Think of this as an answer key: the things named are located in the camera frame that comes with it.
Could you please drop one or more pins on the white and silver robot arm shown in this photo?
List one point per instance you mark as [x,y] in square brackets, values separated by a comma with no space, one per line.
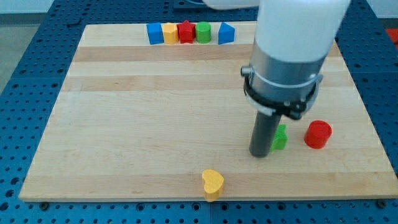
[291,41]

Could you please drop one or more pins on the yellow heart block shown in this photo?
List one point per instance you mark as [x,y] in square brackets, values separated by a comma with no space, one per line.
[213,184]

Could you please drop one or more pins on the light wooden board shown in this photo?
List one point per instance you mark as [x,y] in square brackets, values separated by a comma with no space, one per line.
[140,122]

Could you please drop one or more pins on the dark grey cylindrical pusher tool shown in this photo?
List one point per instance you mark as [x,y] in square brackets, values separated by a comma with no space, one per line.
[263,134]

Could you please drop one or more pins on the red star block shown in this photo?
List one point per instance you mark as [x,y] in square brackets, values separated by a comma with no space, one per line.
[186,32]

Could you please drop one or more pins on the green cylinder block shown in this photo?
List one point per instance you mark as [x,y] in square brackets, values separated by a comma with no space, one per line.
[203,32]

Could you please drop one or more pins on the blue triangular prism block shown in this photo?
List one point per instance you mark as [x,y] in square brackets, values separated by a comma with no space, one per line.
[226,33]

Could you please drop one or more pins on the yellow pentagon block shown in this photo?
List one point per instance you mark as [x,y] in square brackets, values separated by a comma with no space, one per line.
[170,33]

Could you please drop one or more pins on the green star block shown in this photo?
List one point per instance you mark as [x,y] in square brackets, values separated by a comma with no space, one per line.
[280,139]

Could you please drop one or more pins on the blue cube block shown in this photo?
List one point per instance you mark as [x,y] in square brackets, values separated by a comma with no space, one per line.
[155,33]

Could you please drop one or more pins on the red cylinder block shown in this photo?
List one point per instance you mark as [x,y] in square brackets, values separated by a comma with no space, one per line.
[317,134]

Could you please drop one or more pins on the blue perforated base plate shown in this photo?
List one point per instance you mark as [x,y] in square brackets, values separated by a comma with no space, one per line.
[30,94]

